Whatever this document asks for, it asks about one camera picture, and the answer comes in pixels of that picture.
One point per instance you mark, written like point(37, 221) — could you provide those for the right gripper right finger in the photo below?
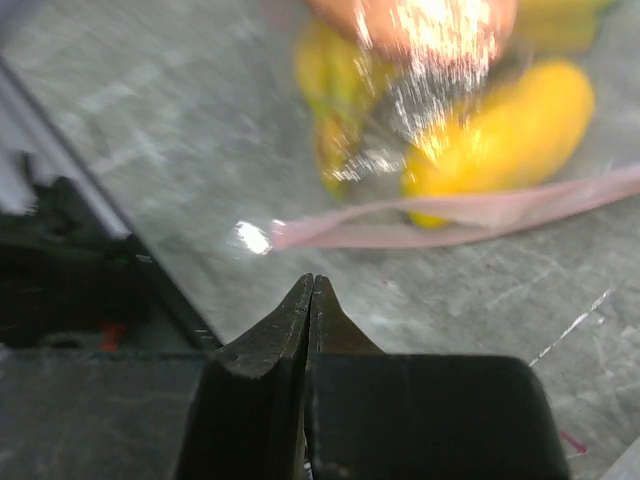
point(373, 415)

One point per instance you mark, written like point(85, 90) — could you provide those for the fake yellow banana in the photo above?
point(386, 127)

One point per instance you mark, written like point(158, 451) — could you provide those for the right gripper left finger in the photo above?
point(234, 413)

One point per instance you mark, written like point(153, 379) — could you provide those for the clear zip bag pink slider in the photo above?
point(603, 169)

